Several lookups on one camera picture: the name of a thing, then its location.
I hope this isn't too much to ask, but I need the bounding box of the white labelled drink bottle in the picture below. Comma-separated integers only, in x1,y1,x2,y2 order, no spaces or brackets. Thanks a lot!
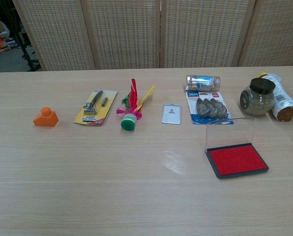
258,72,293,122

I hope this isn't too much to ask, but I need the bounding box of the razor in yellow blister pack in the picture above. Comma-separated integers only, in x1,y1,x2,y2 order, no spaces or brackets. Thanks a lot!
74,89,118,125

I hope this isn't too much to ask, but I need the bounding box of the wooden rattan folding screen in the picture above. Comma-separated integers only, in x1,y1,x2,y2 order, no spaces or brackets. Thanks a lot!
12,0,293,72

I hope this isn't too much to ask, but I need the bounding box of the colourful feather shuttlecock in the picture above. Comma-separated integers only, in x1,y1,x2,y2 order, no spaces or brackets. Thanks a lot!
116,78,155,131

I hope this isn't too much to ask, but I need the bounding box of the black tripod stand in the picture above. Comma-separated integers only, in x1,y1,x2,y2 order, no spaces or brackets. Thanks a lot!
10,0,42,71

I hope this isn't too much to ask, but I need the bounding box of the glass spice jar black lid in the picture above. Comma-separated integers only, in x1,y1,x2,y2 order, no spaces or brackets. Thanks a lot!
239,78,276,116

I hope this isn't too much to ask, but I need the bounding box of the blue correction tape pack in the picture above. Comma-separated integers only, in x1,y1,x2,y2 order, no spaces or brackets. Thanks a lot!
186,91,234,125

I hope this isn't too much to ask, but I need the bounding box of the clear toothpick canister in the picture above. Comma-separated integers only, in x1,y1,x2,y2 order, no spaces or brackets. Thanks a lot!
185,75,221,92

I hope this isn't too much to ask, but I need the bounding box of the orange plastic stamp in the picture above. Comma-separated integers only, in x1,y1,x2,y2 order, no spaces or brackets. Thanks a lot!
33,106,59,127

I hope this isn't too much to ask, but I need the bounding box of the red ink pad clear lid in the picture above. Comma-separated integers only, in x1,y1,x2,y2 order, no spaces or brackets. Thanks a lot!
205,117,269,179

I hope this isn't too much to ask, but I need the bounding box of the white ID card holder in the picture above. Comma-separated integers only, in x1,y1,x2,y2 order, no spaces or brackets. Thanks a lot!
161,103,181,125

